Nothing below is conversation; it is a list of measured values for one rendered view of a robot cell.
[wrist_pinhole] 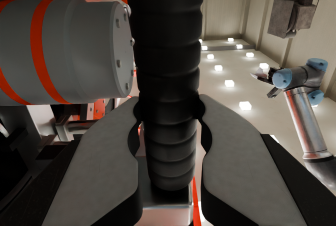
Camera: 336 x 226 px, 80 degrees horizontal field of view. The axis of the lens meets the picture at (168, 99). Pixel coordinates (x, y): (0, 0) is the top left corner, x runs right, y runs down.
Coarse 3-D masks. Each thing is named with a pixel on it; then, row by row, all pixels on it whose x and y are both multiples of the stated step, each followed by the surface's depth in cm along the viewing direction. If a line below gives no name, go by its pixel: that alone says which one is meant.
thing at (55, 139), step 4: (44, 136) 33; (48, 136) 33; (52, 136) 33; (56, 136) 34; (44, 140) 32; (48, 140) 33; (52, 140) 33; (56, 140) 34; (40, 144) 32; (44, 144) 32; (48, 144) 32; (52, 144) 33; (56, 144) 32; (60, 144) 32; (64, 144) 32; (40, 148) 31
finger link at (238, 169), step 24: (216, 120) 9; (240, 120) 9; (216, 144) 8; (240, 144) 8; (264, 144) 8; (216, 168) 7; (240, 168) 7; (264, 168) 7; (216, 192) 6; (240, 192) 6; (264, 192) 6; (288, 192) 6; (216, 216) 7; (240, 216) 6; (264, 216) 6; (288, 216) 6
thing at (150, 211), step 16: (144, 160) 17; (144, 176) 16; (144, 192) 15; (160, 192) 15; (176, 192) 15; (144, 208) 14; (160, 208) 14; (176, 208) 14; (192, 208) 14; (144, 224) 15; (160, 224) 15; (176, 224) 15; (192, 224) 15
